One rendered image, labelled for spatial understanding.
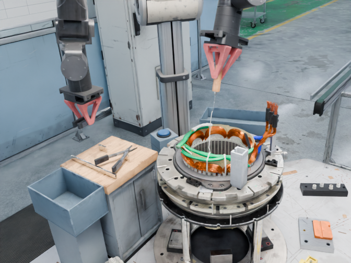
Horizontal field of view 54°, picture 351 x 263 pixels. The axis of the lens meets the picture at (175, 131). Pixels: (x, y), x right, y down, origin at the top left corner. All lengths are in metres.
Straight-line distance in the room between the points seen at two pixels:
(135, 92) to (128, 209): 2.24
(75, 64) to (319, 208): 0.90
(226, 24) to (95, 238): 0.63
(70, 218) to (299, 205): 0.77
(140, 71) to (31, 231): 1.56
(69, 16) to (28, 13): 2.16
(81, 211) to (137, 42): 2.30
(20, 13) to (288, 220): 2.42
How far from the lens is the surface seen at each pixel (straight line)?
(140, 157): 0.97
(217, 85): 0.79
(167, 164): 0.87
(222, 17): 0.79
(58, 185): 1.01
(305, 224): 1.17
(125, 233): 1.03
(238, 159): 0.75
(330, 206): 1.29
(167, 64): 1.24
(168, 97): 1.27
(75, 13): 0.82
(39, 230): 2.49
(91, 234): 0.96
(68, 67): 0.80
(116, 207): 0.95
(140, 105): 3.19
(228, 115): 1.24
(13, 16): 2.93
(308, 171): 1.44
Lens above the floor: 1.57
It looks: 28 degrees down
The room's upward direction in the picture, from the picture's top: 4 degrees counter-clockwise
